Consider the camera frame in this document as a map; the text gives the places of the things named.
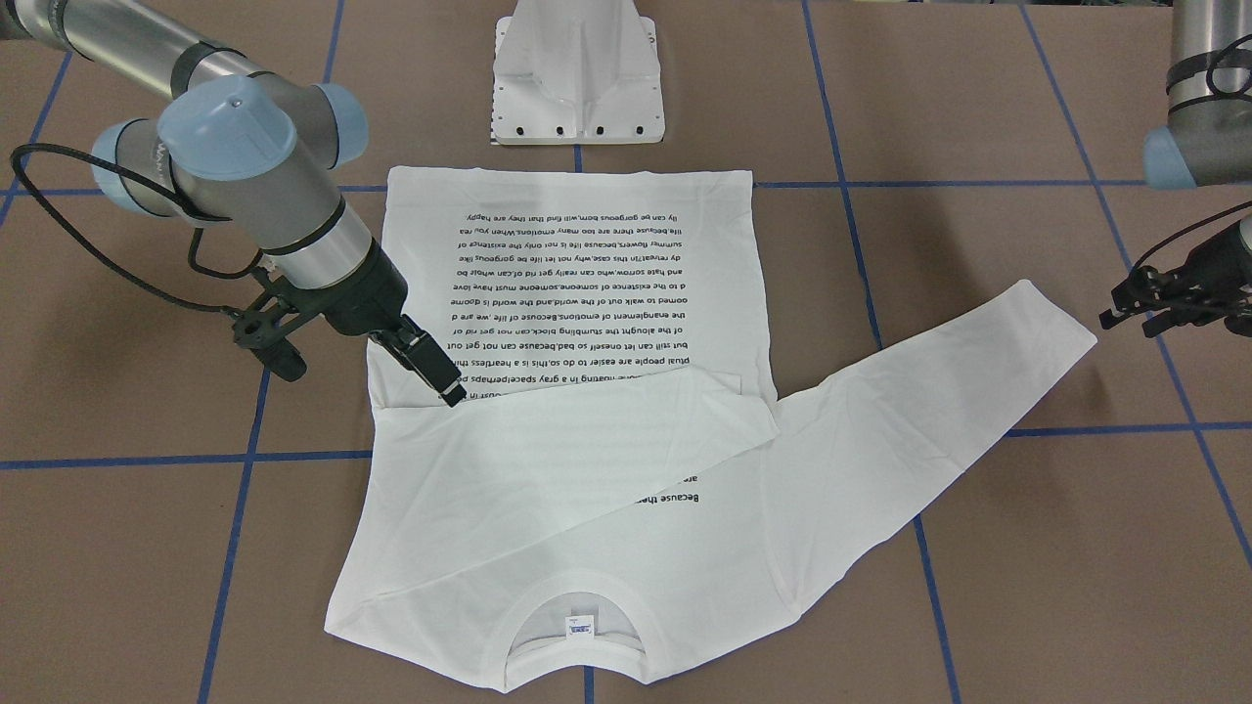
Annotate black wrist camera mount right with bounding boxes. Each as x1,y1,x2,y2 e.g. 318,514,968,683
232,268,331,382

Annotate white long-sleeve printed shirt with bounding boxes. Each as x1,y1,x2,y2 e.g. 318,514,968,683
326,167,1096,691

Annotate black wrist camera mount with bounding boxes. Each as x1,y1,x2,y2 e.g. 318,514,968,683
1098,266,1221,338
232,268,331,382

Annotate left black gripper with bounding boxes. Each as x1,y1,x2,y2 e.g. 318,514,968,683
1188,217,1251,308

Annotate white camera pole base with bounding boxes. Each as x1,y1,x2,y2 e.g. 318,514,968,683
490,1,665,147

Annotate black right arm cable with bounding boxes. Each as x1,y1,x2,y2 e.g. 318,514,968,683
9,143,285,316

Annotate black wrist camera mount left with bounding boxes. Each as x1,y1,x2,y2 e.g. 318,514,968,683
1098,266,1221,338

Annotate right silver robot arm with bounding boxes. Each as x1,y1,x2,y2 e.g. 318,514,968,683
3,1,466,406

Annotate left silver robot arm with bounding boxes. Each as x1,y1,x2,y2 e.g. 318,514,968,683
1141,1,1251,337

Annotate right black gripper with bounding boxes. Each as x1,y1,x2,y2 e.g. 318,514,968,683
321,241,467,407

